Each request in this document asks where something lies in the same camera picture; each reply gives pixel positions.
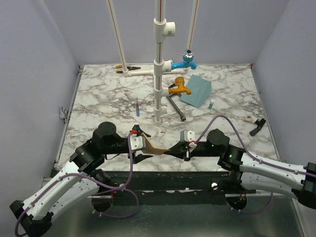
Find orange handled pliers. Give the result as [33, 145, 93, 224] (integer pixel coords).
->
[115, 65, 141, 74]

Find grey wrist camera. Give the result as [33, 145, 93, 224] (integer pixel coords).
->
[180, 130, 196, 145]
[129, 135, 146, 151]

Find white pvc pipe frame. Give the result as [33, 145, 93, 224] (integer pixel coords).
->
[106, 0, 199, 125]

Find orange plastic faucet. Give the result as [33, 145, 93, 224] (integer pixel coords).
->
[168, 77, 191, 95]

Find black metal base rail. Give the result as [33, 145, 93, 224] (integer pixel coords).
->
[49, 170, 289, 205]

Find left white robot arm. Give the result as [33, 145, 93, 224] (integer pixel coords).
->
[9, 121, 149, 237]

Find green white glue stick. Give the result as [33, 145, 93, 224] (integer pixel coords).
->
[208, 99, 215, 109]

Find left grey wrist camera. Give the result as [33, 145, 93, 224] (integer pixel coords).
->
[129, 135, 146, 151]

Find blue pen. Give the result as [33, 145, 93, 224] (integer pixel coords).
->
[136, 103, 140, 117]

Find black handle tool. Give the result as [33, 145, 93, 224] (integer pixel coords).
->
[249, 118, 266, 136]

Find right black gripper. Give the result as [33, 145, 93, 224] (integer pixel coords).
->
[163, 140, 220, 162]

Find grey metal rod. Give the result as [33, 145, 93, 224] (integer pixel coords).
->
[166, 96, 186, 121]

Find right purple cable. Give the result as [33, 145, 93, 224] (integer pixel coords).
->
[195, 115, 316, 214]

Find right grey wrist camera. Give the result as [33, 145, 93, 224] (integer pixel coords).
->
[180, 130, 196, 145]

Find blue plastic faucet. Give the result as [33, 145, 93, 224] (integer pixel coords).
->
[171, 49, 197, 70]

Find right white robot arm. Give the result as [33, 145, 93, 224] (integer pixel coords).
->
[165, 129, 316, 209]

